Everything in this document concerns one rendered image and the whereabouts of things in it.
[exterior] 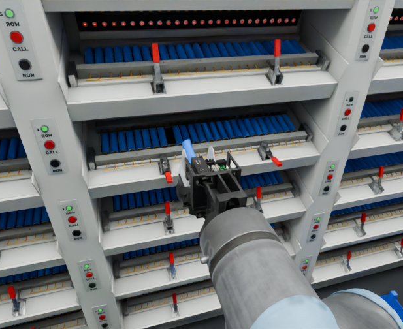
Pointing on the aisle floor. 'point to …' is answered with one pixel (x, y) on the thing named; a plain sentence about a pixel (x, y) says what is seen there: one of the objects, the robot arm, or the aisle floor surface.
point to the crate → (399, 310)
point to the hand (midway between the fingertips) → (193, 164)
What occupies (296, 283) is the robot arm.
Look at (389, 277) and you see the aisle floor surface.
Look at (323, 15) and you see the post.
